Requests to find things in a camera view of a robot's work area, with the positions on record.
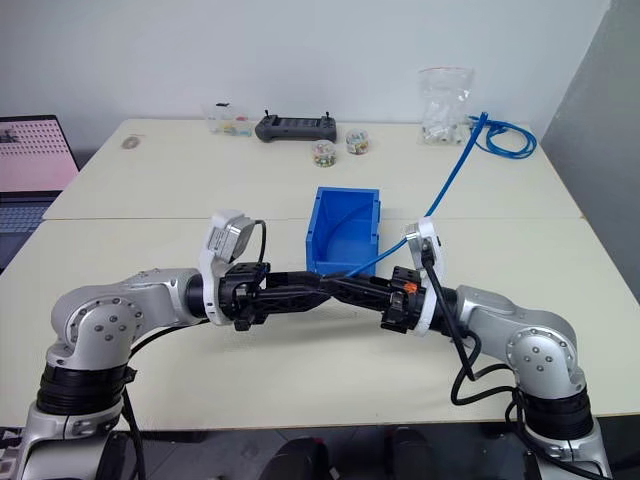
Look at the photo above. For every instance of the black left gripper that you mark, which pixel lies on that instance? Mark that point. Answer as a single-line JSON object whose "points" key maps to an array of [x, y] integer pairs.
{"points": [[240, 295]]}

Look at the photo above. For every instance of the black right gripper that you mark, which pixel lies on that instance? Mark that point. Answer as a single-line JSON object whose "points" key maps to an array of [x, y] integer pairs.
{"points": [[405, 307]]}

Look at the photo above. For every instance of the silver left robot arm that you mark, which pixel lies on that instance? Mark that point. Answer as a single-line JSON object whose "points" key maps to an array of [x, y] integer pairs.
{"points": [[100, 320]]}

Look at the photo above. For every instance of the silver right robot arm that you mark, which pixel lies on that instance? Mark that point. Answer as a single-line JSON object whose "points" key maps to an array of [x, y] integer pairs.
{"points": [[540, 345]]}

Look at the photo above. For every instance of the blue plastic bin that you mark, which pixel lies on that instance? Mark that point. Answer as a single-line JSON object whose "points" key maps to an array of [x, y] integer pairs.
{"points": [[345, 250]]}

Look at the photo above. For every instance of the small jar of colourful bits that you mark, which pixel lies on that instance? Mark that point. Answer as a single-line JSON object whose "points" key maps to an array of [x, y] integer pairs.
{"points": [[324, 155], [357, 142]]}

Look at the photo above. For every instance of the black handheld controller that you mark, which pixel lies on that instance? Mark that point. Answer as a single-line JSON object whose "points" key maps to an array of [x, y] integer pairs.
{"points": [[295, 129]]}

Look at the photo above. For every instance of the dark rounded shape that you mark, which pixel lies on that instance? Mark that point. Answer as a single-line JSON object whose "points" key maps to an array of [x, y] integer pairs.
{"points": [[300, 460]]}

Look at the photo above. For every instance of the clear plastic parts box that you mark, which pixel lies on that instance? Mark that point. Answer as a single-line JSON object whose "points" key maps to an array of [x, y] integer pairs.
{"points": [[227, 125]]}

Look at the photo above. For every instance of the clear bag of white couplers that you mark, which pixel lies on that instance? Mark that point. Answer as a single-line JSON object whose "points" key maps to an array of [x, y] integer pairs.
{"points": [[442, 120]]}

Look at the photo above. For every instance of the open laptop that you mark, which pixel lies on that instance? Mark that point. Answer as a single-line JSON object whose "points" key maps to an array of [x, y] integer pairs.
{"points": [[30, 155]]}

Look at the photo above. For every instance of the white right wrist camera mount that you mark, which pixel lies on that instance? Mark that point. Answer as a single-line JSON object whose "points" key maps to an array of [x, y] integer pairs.
{"points": [[431, 237]]}

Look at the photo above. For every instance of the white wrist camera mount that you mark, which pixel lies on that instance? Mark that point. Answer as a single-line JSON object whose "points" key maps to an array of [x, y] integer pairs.
{"points": [[206, 260], [431, 237]]}

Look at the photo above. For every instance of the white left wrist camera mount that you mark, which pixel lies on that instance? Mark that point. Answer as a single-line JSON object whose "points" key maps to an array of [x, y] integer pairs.
{"points": [[206, 260]]}

